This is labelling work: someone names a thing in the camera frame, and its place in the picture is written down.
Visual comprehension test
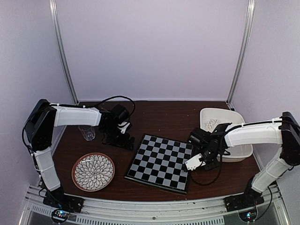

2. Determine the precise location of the pile of white chess pieces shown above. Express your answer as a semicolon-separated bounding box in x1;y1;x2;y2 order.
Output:
203;119;221;132

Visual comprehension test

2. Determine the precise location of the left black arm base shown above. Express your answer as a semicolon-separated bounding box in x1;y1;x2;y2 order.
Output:
43;190;84;213

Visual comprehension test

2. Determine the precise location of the black and grey chessboard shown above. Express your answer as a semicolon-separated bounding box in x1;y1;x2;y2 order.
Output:
124;134;194;195

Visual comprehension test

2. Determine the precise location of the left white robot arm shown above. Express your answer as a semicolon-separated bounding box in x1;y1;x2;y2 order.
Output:
22;99;135;208

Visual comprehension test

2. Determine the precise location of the floral patterned plate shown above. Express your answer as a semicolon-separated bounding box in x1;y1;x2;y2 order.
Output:
72;152;115;192

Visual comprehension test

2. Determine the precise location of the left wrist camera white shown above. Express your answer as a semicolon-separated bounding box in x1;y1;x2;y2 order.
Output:
118;121;131;134

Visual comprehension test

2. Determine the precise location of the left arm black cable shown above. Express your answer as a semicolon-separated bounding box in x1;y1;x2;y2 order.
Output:
96;95;136;122

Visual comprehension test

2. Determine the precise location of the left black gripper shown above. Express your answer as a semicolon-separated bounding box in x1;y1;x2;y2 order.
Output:
102;124;135;151

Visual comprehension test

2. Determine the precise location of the clear drinking glass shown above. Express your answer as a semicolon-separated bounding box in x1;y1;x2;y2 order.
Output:
78;125;96;141

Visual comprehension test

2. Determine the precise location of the aluminium frame post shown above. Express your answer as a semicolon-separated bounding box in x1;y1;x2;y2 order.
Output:
49;0;78;104
226;0;255;108

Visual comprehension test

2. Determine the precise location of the white plastic tub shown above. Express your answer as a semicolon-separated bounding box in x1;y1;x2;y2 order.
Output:
199;108;253;163

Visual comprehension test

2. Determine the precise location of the left aluminium frame post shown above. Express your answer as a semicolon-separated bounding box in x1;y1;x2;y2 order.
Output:
49;0;78;104

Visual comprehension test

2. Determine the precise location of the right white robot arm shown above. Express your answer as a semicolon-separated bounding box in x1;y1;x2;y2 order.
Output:
184;112;300;207

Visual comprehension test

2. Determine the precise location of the right aluminium frame post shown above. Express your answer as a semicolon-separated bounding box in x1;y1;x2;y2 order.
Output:
226;0;255;108

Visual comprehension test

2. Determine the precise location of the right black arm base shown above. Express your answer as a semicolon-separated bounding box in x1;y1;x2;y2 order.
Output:
224;193;264;212

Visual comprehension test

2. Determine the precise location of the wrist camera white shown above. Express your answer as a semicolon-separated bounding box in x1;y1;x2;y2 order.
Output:
118;121;131;134
184;153;206;171

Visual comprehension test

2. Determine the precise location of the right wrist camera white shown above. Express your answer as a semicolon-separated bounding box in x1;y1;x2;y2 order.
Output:
184;153;206;171

